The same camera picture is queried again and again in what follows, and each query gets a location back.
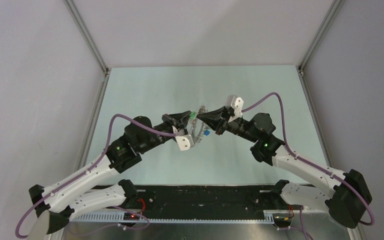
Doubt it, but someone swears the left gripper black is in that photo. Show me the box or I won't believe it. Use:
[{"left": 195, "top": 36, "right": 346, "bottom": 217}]
[{"left": 138, "top": 111, "right": 192, "bottom": 154}]

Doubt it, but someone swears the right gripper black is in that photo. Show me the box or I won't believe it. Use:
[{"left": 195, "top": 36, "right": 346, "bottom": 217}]
[{"left": 196, "top": 105, "right": 259, "bottom": 144}]

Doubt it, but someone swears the green tag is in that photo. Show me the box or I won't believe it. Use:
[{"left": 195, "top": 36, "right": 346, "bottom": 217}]
[{"left": 189, "top": 111, "right": 198, "bottom": 120}]

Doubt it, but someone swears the grey toothed keyring disc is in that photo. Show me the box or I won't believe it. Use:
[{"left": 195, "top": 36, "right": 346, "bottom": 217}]
[{"left": 189, "top": 104, "right": 210, "bottom": 145}]

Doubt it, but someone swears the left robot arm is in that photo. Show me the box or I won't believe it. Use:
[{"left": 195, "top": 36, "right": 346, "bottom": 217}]
[{"left": 28, "top": 110, "right": 194, "bottom": 235}]

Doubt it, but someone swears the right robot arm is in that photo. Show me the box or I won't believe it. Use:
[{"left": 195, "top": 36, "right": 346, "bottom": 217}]
[{"left": 197, "top": 106, "right": 374, "bottom": 229}]

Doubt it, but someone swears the left circuit board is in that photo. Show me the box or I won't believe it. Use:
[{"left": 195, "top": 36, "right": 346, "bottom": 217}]
[{"left": 123, "top": 212, "right": 141, "bottom": 221}]

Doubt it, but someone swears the circuit board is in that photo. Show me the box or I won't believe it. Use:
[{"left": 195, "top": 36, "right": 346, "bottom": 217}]
[
  {"left": 123, "top": 212, "right": 141, "bottom": 221},
  {"left": 274, "top": 216, "right": 293, "bottom": 225}
]

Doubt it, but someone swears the right circuit board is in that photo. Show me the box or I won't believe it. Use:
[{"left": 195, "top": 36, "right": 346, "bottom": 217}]
[{"left": 274, "top": 216, "right": 293, "bottom": 225}]

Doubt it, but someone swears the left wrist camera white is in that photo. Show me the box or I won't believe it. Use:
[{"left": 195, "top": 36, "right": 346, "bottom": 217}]
[{"left": 175, "top": 134, "right": 195, "bottom": 151}]

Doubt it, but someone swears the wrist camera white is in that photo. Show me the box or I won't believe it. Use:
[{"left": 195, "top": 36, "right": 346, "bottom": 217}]
[
  {"left": 225, "top": 94, "right": 244, "bottom": 118},
  {"left": 175, "top": 134, "right": 195, "bottom": 151}
]

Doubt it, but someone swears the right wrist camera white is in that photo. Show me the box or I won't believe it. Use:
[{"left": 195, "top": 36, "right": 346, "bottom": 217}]
[{"left": 225, "top": 94, "right": 244, "bottom": 118}]

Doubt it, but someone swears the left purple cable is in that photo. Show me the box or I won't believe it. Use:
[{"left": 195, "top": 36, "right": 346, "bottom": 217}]
[{"left": 15, "top": 113, "right": 180, "bottom": 239}]

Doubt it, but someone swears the purple cable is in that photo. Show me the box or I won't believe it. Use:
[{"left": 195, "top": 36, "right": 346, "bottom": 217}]
[
  {"left": 15, "top": 113, "right": 180, "bottom": 239},
  {"left": 241, "top": 92, "right": 376, "bottom": 227}
]

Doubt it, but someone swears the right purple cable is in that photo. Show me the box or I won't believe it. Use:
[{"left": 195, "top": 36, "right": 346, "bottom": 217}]
[{"left": 241, "top": 92, "right": 376, "bottom": 227}]

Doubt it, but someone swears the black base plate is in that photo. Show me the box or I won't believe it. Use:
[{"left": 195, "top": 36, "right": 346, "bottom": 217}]
[{"left": 121, "top": 185, "right": 290, "bottom": 220}]

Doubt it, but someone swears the grey cable duct strip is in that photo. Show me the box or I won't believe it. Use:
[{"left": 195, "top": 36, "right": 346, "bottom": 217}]
[{"left": 73, "top": 211, "right": 274, "bottom": 224}]

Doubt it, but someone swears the left aluminium frame post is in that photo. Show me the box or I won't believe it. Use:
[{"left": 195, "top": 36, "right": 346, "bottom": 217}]
[{"left": 63, "top": 0, "right": 109, "bottom": 76}]

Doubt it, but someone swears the aluminium frame post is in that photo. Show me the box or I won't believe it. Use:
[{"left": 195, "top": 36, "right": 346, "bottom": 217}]
[
  {"left": 297, "top": 0, "right": 345, "bottom": 77},
  {"left": 63, "top": 0, "right": 109, "bottom": 76}
]

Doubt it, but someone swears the right aluminium frame post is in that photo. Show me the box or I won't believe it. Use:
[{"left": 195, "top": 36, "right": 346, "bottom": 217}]
[{"left": 297, "top": 0, "right": 345, "bottom": 77}]

